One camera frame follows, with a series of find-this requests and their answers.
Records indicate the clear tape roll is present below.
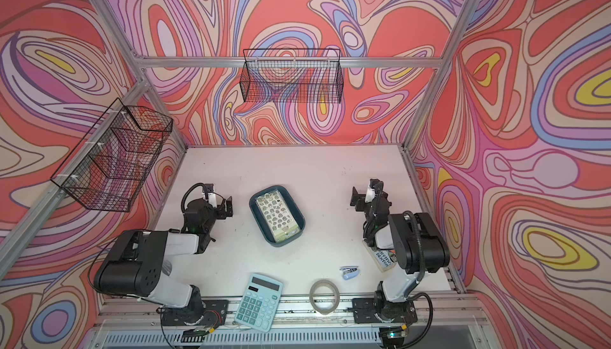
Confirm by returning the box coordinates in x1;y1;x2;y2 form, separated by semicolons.
308;279;341;316

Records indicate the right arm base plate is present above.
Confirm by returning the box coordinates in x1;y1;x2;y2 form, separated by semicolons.
351;297;418;326

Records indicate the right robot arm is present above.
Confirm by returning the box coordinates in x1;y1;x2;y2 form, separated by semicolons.
350;179;450;326

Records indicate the left black wire basket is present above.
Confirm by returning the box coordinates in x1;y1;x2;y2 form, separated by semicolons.
50;99;173;212

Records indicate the white animal sticker sheet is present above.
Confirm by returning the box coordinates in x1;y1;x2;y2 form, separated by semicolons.
256;190;301;242

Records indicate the teal storage box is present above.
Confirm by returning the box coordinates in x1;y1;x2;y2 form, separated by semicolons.
249;185;306;247

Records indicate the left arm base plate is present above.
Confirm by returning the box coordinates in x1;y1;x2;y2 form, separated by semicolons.
161;299;229;328

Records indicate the black wire basket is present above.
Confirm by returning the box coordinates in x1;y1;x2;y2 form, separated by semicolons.
240;47;344;105
50;99;173;212

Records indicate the back black wire basket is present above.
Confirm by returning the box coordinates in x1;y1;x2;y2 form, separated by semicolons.
240;47;344;105

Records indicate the book with yellow text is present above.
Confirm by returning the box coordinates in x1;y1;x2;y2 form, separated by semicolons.
363;242;397;273

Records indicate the mint green calculator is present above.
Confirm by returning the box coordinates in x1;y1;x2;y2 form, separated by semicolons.
234;274;283;332

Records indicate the small blue stapler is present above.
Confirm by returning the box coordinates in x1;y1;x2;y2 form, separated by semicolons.
340;266;360;281

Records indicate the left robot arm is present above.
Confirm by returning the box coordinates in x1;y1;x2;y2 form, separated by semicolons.
92;183;234;326

